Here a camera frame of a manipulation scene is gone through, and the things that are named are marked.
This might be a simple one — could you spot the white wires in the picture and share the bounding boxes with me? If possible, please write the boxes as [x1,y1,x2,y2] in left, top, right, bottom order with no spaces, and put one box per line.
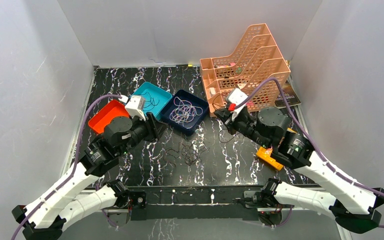
[168,96,204,125]

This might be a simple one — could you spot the navy square tray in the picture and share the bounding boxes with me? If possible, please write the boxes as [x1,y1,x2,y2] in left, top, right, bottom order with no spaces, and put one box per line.
[160,89,209,136]

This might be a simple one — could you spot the peach plastic file organizer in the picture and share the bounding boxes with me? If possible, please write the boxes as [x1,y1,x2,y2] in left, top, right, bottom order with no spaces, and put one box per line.
[200,23,291,117]

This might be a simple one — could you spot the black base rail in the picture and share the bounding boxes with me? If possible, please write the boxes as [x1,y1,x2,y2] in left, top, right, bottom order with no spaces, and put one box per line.
[129,185,281,221]

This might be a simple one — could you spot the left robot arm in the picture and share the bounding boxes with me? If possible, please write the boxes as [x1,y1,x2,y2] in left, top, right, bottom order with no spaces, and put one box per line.
[12,112,168,240]

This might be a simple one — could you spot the dark book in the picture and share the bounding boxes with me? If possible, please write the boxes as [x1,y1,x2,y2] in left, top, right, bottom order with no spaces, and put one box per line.
[274,80,302,108]

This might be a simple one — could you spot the teal square tray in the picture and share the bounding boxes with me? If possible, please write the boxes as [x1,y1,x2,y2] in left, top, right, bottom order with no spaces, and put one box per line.
[133,82,172,121]

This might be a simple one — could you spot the purple cable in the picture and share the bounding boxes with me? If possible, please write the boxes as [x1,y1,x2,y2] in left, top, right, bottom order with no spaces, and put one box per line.
[233,77,384,229]
[10,94,129,240]

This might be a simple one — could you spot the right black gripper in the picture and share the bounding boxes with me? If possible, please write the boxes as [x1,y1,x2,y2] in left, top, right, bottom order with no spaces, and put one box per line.
[214,107,272,150]

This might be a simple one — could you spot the brown wire bundle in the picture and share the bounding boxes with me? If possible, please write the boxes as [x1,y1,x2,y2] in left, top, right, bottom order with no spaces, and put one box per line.
[164,142,211,167]

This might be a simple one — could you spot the yellow bin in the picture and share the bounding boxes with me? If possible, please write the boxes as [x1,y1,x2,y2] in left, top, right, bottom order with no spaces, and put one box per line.
[256,146,284,171]

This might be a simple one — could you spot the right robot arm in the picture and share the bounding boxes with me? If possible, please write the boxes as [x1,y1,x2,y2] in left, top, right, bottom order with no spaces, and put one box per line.
[215,107,384,234]

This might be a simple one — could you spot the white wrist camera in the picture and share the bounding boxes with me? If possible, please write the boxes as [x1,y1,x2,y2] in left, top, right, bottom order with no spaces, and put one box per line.
[226,88,248,121]
[125,95,146,121]

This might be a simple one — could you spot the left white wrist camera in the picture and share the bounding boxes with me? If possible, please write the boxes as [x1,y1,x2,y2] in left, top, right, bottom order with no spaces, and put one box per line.
[125,95,146,121]

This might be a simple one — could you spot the red square tray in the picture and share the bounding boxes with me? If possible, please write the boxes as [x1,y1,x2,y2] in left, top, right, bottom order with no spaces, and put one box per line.
[87,99,130,135]

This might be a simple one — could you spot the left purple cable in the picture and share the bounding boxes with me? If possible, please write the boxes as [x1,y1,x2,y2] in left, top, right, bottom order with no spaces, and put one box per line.
[10,94,129,240]

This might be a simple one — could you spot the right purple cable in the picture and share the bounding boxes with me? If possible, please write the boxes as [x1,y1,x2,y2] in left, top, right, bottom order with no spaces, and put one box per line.
[233,77,384,229]

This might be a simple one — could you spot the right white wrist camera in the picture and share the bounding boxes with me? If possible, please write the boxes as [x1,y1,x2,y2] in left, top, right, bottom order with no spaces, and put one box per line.
[226,88,248,121]

